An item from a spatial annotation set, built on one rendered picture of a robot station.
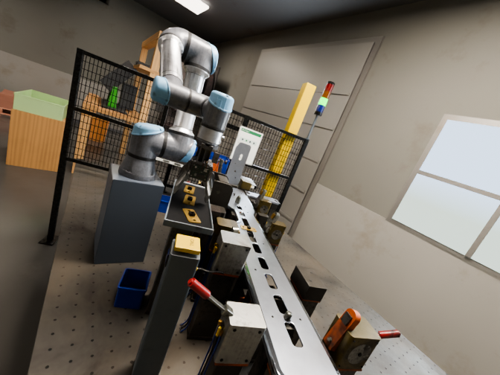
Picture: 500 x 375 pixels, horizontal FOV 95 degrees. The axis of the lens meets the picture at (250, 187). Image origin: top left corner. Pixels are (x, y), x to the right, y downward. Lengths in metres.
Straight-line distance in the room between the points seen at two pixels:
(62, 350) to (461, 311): 2.55
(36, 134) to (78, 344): 3.26
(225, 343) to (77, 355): 0.48
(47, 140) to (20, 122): 0.31
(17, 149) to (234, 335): 3.74
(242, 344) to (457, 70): 2.82
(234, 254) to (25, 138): 3.51
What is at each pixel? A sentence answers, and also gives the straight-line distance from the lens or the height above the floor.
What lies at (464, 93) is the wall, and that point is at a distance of 2.87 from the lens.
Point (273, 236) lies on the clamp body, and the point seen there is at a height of 0.97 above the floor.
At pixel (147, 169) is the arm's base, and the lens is 1.07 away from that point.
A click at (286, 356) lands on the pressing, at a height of 1.00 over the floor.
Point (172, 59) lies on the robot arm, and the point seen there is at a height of 1.59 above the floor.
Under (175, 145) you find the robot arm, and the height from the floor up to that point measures 1.28.
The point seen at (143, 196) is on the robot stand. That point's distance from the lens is 1.08.
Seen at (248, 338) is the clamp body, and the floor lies 1.03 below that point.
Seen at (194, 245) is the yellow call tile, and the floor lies 1.16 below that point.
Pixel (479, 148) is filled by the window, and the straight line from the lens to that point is 2.66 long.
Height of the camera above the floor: 1.47
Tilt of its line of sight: 14 degrees down
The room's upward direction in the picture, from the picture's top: 21 degrees clockwise
